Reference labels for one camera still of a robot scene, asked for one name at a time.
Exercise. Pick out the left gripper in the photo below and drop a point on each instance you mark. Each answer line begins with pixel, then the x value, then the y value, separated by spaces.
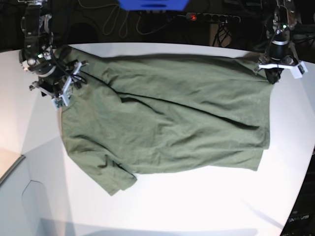
pixel 279 53

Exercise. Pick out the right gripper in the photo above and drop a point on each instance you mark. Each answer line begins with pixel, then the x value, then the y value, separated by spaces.
pixel 52 78

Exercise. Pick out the green t-shirt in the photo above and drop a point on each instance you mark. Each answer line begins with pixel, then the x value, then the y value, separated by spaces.
pixel 165 114

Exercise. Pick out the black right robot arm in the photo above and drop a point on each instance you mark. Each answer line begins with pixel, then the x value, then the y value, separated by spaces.
pixel 38 56

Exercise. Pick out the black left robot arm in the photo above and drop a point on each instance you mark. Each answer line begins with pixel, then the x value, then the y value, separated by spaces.
pixel 281 23

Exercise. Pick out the blue plastic bin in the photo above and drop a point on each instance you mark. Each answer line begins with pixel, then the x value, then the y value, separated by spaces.
pixel 142 5

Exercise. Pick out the white power strip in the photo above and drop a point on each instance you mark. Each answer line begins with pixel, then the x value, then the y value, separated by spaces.
pixel 213 18

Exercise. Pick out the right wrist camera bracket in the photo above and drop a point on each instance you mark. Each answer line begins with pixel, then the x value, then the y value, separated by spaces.
pixel 63 96

